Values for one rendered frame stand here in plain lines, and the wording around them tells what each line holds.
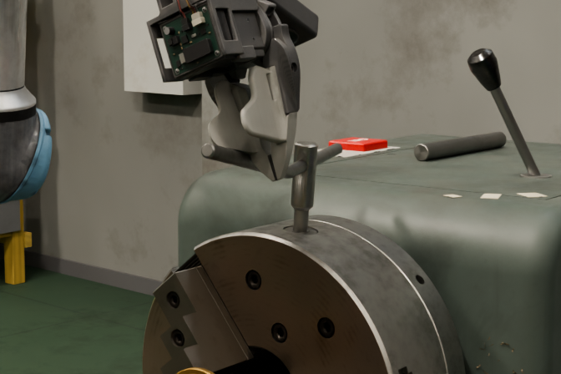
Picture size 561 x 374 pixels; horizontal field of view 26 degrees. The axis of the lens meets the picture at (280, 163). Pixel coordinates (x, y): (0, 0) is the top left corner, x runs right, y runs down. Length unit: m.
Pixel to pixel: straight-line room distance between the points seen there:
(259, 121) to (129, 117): 5.22
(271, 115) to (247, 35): 0.07
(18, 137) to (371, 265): 0.55
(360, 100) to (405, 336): 4.03
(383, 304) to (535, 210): 0.19
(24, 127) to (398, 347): 0.62
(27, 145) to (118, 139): 4.75
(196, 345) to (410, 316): 0.20
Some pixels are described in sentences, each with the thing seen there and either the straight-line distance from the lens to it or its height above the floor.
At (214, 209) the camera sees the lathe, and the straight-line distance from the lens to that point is 1.39.
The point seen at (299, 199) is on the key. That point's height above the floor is 1.27.
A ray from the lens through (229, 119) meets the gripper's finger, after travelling 1.00.
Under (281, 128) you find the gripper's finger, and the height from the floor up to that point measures 1.35.
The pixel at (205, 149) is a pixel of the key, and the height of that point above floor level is 1.34.
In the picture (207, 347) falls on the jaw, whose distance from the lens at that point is 1.15.
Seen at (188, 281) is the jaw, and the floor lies 1.19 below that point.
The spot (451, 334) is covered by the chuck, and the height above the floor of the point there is 1.14.
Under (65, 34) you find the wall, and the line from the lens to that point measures 6.56.
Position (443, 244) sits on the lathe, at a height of 1.22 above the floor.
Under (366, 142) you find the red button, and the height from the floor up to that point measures 1.27.
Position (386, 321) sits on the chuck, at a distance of 1.11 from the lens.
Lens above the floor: 1.45
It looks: 7 degrees down
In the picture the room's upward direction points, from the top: straight up
